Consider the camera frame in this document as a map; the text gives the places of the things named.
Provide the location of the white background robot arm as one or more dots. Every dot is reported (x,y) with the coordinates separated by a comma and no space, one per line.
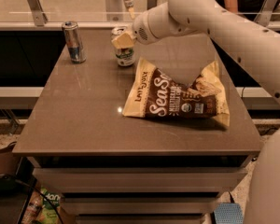
(115,8)

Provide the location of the silver blue redbull can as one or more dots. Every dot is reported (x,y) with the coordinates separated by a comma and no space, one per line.
(74,42)

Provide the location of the glass railing with posts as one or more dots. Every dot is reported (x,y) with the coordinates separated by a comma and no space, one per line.
(50,14)

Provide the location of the green white 7up can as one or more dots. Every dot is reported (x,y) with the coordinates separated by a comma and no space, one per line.
(125,57)

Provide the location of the brown yellow chips bag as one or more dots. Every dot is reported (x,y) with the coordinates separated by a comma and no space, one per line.
(156,95)

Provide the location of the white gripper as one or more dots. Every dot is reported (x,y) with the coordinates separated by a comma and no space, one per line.
(142,32)

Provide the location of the plastic water bottle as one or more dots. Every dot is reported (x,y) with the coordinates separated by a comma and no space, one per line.
(32,210)

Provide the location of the brown bin left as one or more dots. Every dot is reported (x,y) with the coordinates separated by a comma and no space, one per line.
(8,161)

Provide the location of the green snack bag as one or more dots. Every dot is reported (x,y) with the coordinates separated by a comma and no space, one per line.
(50,208)

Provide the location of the grey drawer cabinet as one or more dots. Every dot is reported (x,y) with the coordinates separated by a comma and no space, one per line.
(113,169)

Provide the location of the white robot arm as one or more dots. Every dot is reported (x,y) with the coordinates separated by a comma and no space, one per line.
(257,50)

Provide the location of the blue perforated box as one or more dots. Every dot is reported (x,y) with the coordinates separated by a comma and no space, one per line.
(228,213)

